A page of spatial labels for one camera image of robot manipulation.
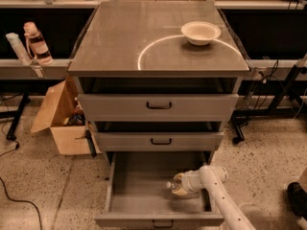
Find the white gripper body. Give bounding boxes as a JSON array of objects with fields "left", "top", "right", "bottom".
[{"left": 181, "top": 171, "right": 204, "bottom": 194}]

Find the clear plastic water bottle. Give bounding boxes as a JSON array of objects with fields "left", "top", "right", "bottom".
[{"left": 166, "top": 179, "right": 181, "bottom": 190}]

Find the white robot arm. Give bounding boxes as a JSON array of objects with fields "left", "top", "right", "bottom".
[{"left": 167, "top": 165, "right": 256, "bottom": 230}]

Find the grey open bottom drawer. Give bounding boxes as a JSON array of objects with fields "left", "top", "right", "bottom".
[{"left": 95, "top": 151, "right": 224, "bottom": 230}]

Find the grey middle drawer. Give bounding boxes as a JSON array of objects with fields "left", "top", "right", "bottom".
[{"left": 94, "top": 132, "right": 224, "bottom": 151}]

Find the grey metal drawer cabinet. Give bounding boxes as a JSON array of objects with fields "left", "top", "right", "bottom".
[{"left": 67, "top": 0, "right": 250, "bottom": 165}]

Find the grey top drawer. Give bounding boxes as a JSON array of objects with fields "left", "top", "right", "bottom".
[{"left": 78, "top": 94, "right": 239, "bottom": 122}]

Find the pink reusable drink bottle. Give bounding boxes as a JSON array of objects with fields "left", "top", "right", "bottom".
[{"left": 23, "top": 22, "right": 53, "bottom": 65}]

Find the white cylindrical bottle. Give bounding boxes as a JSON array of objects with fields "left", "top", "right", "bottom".
[{"left": 6, "top": 33, "right": 32, "bottom": 65}]

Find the person's black shoe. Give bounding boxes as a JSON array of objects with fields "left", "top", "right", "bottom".
[{"left": 287, "top": 182, "right": 307, "bottom": 220}]

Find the person's tan trouser leg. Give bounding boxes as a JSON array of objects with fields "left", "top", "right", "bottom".
[{"left": 298, "top": 167, "right": 307, "bottom": 193}]

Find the black table leg right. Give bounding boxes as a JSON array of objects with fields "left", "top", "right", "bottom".
[{"left": 229, "top": 56, "right": 307, "bottom": 146}]

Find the black table leg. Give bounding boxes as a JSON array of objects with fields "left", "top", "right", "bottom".
[
  {"left": 229, "top": 56, "right": 307, "bottom": 146},
  {"left": 6, "top": 92, "right": 30, "bottom": 141}
]

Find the open cardboard box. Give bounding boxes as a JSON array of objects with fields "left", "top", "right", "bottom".
[{"left": 31, "top": 79, "right": 99, "bottom": 156}]

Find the white paper bowl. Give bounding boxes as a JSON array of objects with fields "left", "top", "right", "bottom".
[{"left": 181, "top": 21, "right": 222, "bottom": 46}]

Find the black table leg left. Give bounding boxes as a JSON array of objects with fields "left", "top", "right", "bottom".
[{"left": 6, "top": 92, "right": 30, "bottom": 141}]

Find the grey shelf rail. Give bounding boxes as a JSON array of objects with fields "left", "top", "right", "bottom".
[{"left": 0, "top": 59, "right": 70, "bottom": 81}]

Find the black floor cable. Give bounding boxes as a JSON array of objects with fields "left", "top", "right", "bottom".
[{"left": 0, "top": 141, "right": 44, "bottom": 230}]

